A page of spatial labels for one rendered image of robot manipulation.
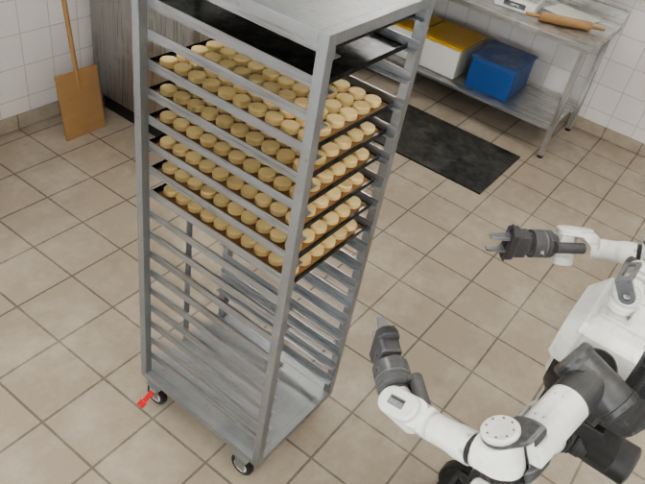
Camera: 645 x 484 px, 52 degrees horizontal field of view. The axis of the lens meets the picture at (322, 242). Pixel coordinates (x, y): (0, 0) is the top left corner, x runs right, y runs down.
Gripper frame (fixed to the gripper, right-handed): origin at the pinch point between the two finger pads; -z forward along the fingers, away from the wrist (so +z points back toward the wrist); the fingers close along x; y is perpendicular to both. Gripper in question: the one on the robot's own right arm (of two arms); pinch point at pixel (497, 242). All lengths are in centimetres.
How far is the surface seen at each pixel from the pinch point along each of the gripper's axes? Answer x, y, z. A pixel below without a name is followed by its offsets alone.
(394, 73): 41, -25, -37
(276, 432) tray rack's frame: -103, -3, -57
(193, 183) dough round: -2, -27, -92
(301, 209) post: 17, 10, -65
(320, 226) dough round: -2, -8, -54
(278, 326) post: -27, 10, -66
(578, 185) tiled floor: -117, -208, 179
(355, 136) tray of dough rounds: 25, -16, -47
